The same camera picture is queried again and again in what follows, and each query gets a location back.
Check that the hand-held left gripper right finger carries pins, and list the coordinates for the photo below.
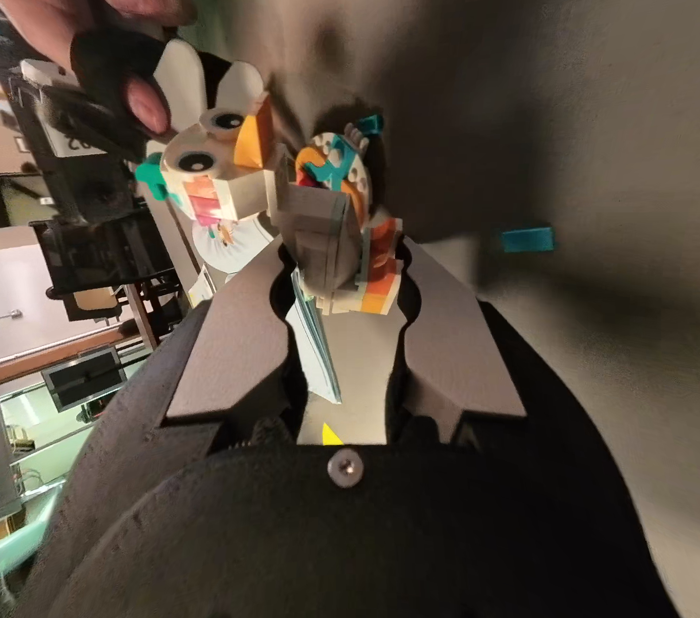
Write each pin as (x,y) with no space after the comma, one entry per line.
(459,350)

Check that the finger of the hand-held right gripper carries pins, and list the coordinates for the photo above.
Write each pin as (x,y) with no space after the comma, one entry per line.
(240,84)
(180,76)

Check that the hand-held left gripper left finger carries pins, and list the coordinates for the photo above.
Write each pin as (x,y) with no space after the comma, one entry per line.
(235,344)

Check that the lego bird model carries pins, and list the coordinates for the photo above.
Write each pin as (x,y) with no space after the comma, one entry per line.
(246,194)

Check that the lego instruction booklet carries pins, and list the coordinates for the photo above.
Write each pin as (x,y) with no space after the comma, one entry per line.
(322,355)

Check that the teal lego brick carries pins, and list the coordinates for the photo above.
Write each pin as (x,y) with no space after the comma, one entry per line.
(528,240)

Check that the yellow square sheet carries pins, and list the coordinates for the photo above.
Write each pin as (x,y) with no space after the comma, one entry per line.
(330,436)

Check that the black monitor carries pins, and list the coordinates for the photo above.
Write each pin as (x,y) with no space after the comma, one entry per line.
(82,380)

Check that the wooden rail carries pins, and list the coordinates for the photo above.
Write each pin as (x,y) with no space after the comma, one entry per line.
(54,352)

